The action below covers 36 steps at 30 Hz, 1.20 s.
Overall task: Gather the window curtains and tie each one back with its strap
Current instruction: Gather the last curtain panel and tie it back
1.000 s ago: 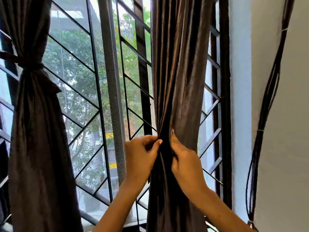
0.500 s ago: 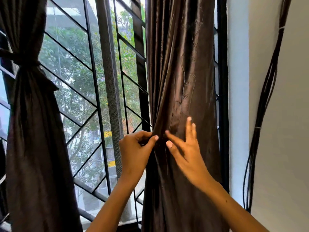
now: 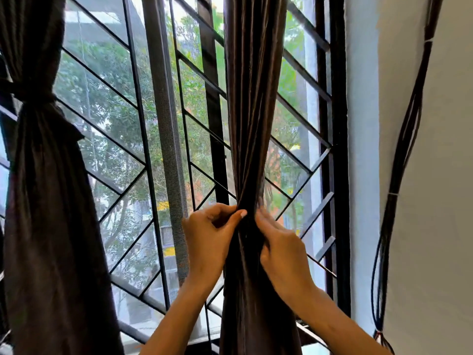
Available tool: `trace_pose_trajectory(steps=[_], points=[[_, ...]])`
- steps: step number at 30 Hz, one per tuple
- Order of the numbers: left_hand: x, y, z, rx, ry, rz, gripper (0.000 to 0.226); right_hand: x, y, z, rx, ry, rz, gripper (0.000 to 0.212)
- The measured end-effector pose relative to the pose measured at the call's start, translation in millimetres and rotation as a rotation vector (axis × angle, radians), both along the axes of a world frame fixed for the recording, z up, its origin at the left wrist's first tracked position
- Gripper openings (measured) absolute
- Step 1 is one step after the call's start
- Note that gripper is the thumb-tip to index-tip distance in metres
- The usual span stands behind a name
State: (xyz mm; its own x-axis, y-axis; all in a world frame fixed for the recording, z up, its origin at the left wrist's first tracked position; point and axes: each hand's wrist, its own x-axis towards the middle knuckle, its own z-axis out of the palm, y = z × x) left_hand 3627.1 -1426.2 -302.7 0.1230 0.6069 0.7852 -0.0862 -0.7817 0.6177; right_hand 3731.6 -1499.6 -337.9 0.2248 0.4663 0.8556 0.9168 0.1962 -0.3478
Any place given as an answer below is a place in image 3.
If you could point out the green trees outside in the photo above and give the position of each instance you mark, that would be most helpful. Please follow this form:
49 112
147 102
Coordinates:
103 88

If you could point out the person's left hand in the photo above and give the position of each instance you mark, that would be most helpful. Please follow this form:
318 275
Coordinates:
207 247

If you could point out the dark brown curtain tie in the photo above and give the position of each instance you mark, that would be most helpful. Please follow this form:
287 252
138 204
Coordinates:
33 97

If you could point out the person's right forearm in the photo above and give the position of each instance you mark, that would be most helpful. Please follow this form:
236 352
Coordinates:
340 329

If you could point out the person's right hand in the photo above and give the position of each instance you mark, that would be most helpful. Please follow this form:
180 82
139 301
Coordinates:
288 266

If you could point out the black metal window grille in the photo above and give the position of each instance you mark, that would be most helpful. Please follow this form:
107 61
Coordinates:
142 125

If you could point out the dark brown curtain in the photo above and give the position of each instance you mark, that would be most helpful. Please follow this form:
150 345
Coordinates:
51 236
255 107

